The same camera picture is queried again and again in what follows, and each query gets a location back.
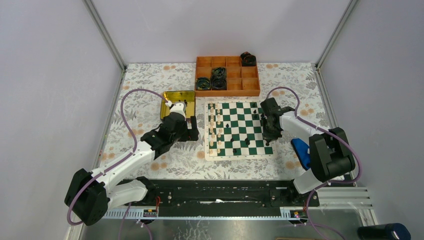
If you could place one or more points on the white chess pieces row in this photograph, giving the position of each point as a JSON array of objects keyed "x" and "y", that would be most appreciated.
[{"x": 215, "y": 128}]

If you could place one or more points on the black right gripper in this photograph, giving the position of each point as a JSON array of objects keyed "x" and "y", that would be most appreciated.
[{"x": 266, "y": 135}]

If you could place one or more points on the black tape roll behind tray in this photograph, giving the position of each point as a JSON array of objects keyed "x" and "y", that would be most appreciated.
[{"x": 248, "y": 60}]

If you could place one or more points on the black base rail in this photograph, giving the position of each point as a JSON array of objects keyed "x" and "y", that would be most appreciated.
[{"x": 222, "y": 198}]

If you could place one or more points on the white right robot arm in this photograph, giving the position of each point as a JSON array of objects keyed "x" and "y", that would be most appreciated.
[{"x": 329, "y": 154}]

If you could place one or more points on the floral table cloth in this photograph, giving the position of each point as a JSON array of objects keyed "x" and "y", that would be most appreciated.
[{"x": 140, "y": 89}]

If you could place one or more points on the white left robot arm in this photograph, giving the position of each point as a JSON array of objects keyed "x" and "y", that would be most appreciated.
[{"x": 92, "y": 193}]

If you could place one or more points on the blue cloth pouch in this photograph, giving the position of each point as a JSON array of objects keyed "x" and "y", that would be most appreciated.
[{"x": 302, "y": 151}]

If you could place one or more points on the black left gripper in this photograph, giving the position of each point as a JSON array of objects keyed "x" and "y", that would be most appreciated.
[{"x": 191, "y": 134}]

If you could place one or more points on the gold metal tin box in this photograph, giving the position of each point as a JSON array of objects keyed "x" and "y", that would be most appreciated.
[{"x": 186, "y": 96}]

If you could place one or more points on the green white chess board mat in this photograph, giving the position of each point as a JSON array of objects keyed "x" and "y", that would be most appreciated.
[{"x": 239, "y": 114}]

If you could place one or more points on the black tape roll in tray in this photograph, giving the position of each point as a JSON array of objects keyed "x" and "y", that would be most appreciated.
[
  {"x": 218, "y": 72},
  {"x": 218, "y": 83},
  {"x": 203, "y": 84}
]

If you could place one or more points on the orange wooden compartment tray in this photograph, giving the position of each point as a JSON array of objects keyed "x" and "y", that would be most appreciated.
[{"x": 242, "y": 81}]

